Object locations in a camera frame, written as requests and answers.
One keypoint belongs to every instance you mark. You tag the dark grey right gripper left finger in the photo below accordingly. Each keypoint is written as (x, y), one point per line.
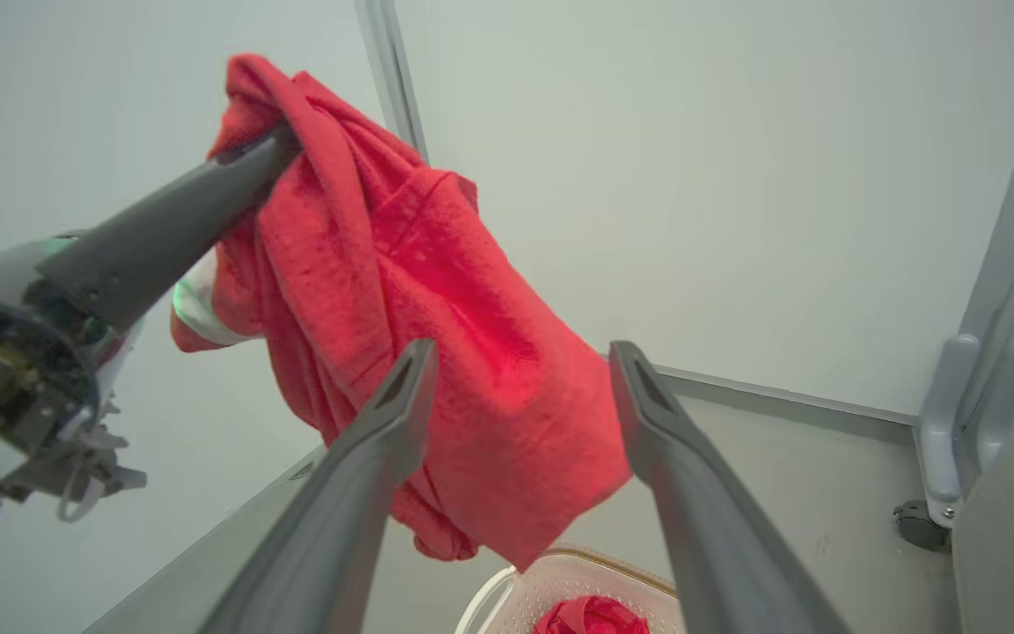
(340, 511)

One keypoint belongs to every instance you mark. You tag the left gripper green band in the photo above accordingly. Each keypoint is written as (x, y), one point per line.
(5, 352)

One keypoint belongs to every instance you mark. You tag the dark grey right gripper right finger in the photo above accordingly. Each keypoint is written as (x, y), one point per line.
(709, 528)

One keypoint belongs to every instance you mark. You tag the red shirt with white trim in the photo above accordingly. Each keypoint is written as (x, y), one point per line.
(437, 335)

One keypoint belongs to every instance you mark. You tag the white perforated laundry basket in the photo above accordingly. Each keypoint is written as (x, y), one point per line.
(525, 590)

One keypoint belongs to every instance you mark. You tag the crumpled plain red garment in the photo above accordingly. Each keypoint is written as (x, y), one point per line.
(591, 618)

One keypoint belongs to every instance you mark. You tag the black caster wheel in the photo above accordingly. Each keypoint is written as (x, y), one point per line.
(921, 527)

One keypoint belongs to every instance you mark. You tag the grey partition foot bracket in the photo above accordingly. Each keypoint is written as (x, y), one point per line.
(943, 423)

